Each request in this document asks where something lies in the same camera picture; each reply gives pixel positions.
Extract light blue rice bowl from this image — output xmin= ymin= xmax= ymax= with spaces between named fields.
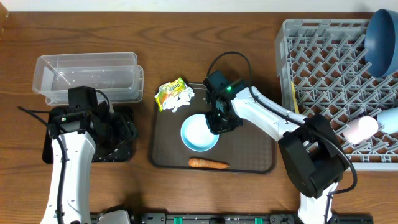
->
xmin=180 ymin=114 xmax=219 ymax=152

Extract white tissue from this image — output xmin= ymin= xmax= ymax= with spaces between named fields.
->
xmin=162 ymin=87 xmax=195 ymax=113

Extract orange carrot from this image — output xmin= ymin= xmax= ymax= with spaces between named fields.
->
xmin=188 ymin=158 xmax=229 ymax=169

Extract yellow green snack wrapper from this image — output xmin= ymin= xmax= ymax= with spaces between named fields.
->
xmin=155 ymin=77 xmax=187 ymax=112

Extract yellow plastic spoon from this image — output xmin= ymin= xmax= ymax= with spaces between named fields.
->
xmin=290 ymin=82 xmax=300 ymax=114

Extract pink cup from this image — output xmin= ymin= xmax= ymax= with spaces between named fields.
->
xmin=343 ymin=116 xmax=379 ymax=144

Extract light blue cup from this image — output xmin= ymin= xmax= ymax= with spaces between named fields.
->
xmin=377 ymin=108 xmax=398 ymax=134

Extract dark blue plate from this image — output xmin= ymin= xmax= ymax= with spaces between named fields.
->
xmin=364 ymin=9 xmax=397 ymax=78

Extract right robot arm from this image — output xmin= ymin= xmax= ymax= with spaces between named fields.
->
xmin=203 ymin=80 xmax=352 ymax=223

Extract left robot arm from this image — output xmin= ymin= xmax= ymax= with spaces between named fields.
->
xmin=41 ymin=107 xmax=138 ymax=223

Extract grey dishwasher rack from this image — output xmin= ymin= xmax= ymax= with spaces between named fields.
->
xmin=275 ymin=19 xmax=397 ymax=171

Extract black plastic tray bin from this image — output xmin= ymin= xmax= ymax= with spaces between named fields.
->
xmin=42 ymin=105 xmax=136 ymax=164

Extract brown serving tray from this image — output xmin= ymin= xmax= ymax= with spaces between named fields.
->
xmin=149 ymin=83 xmax=277 ymax=174

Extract clear plastic bin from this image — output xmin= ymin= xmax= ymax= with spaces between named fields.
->
xmin=32 ymin=52 xmax=144 ymax=106

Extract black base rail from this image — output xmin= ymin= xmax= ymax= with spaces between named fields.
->
xmin=90 ymin=205 xmax=374 ymax=224

